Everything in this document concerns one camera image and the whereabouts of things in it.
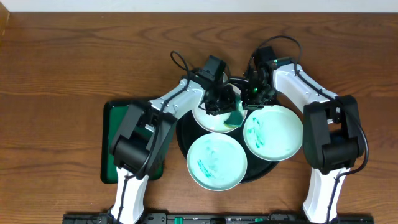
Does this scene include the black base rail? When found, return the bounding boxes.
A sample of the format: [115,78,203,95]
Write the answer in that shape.
[62,212,375,224]

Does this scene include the round black serving tray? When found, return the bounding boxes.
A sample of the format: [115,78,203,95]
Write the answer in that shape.
[176,111,278,184]

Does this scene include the green rectangular tray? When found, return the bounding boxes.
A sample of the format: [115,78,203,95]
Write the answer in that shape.
[100,99,163,184]

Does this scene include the light green plate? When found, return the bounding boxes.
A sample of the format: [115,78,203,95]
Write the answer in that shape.
[187,133,248,192]
[243,105,303,162]

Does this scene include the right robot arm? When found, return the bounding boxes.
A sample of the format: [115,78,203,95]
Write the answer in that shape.
[242,47,369,223]

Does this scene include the light green plate front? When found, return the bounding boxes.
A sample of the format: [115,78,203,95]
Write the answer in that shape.
[187,133,248,192]

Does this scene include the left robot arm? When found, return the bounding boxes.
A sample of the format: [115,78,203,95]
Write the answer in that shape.
[109,55,237,223]

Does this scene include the green sponge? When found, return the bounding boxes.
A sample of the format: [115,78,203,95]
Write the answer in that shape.
[224,94,244,128]

